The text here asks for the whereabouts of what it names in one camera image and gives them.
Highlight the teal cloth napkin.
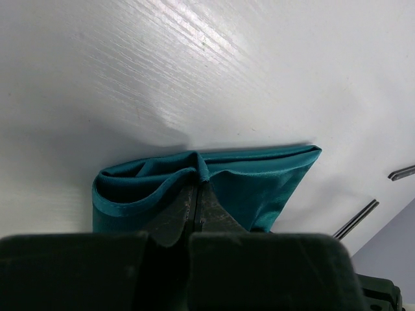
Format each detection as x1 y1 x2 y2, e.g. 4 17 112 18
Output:
91 145 322 233

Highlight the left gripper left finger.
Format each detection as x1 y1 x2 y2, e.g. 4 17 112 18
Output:
147 185 195 248

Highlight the metal knife black handle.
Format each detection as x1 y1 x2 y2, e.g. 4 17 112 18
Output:
388 165 415 181

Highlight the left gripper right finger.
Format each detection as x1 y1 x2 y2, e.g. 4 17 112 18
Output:
193 183 248 233

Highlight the metal fork black handle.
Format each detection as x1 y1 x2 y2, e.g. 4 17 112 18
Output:
333 200 380 240

